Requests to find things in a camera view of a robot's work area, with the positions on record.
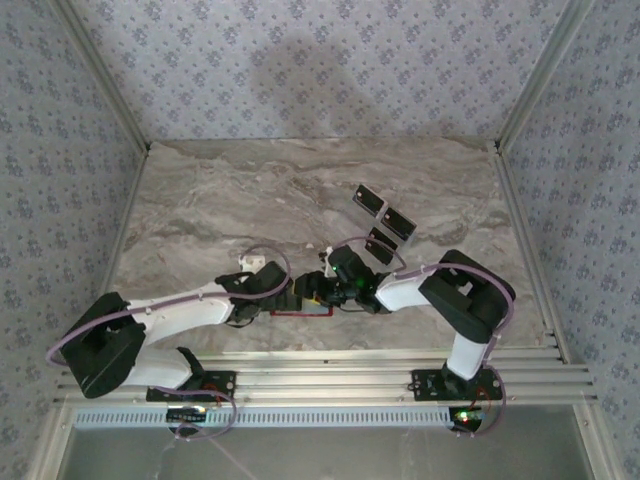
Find red card holder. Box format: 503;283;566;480
269;299;335;318

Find black VIP credit card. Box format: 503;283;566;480
366;226;400;265
380;205;418;240
352;184;390;218

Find aluminium extrusion base rails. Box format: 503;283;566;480
53;349;599;407

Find black controller board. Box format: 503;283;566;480
449;407;490;432
167;407;210;425

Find grey metal panel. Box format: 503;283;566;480
64;427;599;480

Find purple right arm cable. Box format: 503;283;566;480
329;236;516;440

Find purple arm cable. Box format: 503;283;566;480
45;243;294;444
329;236;516;440

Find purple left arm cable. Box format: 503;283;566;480
45;243;294;444

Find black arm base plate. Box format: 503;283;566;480
146;368;238;404
410;368;504;402

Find grey slotted cable duct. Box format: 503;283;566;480
73;409;454;430

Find aluminium table side rail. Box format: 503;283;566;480
92;142;152;321
492;140;571;364

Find aluminium corner post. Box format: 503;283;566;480
52;0;152;154
497;0;599;151

